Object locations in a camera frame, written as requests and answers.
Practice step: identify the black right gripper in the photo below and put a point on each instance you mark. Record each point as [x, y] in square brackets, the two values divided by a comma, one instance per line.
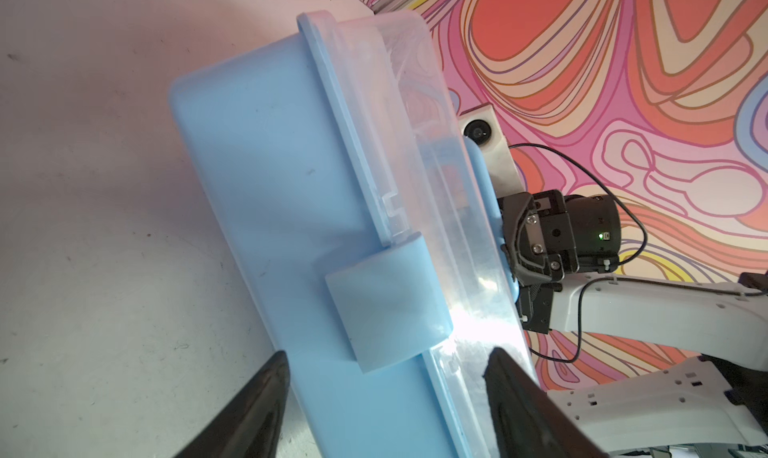
[548, 236]

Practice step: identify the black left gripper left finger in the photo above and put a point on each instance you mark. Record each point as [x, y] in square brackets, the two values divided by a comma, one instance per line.
[250, 424]

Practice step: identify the blue plastic tool box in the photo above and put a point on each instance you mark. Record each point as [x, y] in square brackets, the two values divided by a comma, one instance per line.
[366, 229]

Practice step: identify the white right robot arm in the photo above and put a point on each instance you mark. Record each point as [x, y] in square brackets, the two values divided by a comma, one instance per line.
[633, 362]

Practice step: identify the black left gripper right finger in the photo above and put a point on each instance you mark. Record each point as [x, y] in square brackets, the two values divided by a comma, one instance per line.
[526, 422]

